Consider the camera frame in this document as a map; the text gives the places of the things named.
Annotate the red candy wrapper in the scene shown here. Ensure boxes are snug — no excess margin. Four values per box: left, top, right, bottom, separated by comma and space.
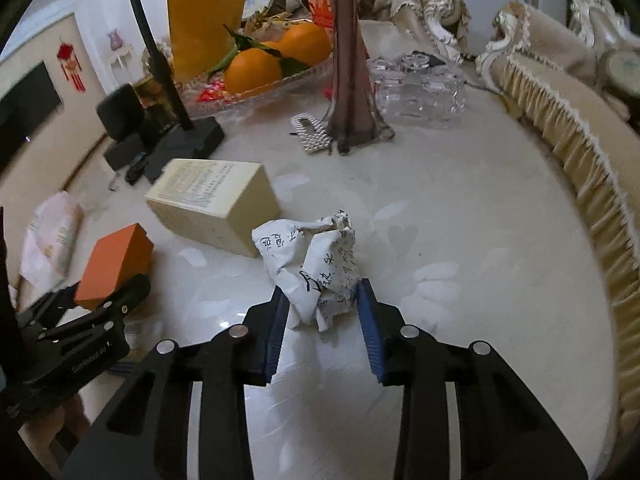
197, 82, 228, 103

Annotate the black flat box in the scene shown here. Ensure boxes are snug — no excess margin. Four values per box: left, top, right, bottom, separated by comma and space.
102, 132, 146, 171

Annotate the beige fringed sofa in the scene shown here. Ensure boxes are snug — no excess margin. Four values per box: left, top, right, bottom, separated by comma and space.
475, 0, 640, 441

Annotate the pink white plastic bag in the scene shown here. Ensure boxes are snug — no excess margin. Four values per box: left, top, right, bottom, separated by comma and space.
19, 190, 85, 288

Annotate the dark purple glass vase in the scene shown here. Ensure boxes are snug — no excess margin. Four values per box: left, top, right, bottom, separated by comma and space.
320, 0, 396, 156

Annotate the printed white paper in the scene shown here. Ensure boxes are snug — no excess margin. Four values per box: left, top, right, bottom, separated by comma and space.
251, 210, 362, 332

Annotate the red knot wall hanging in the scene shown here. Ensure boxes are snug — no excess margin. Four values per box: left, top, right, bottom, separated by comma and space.
56, 40, 87, 93

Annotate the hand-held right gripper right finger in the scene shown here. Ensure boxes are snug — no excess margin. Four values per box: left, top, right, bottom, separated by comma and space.
356, 278, 590, 480

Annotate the clear glass dish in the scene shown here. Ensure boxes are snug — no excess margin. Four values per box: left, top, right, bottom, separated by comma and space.
367, 52, 468, 130

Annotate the ornate silver sofa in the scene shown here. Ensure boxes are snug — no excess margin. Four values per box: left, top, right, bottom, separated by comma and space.
240, 0, 473, 58

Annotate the black television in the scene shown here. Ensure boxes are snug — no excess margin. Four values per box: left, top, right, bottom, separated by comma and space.
0, 60, 65, 176

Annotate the black remote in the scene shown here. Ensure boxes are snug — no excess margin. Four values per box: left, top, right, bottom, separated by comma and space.
125, 152, 151, 186

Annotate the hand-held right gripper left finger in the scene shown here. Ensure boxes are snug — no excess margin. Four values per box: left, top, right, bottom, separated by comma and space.
60, 285, 292, 480

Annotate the white side table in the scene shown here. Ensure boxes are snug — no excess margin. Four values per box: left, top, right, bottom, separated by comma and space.
107, 47, 136, 86

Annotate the glass fruit tray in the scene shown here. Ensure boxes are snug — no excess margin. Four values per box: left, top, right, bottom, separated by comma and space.
177, 50, 336, 120

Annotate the black phone stand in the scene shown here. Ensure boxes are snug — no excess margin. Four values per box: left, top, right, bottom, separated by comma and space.
82, 0, 225, 184

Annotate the black cube box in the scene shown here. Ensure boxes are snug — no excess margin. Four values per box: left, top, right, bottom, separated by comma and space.
95, 82, 146, 142

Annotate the beige cardboard box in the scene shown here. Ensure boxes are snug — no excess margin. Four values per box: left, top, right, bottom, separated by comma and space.
145, 158, 282, 259

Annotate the orange box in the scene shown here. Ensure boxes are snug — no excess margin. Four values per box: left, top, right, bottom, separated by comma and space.
74, 223, 155, 312

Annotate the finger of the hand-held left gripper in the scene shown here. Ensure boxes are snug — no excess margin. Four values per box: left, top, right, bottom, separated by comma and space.
97, 274, 152, 321
16, 282, 81, 334

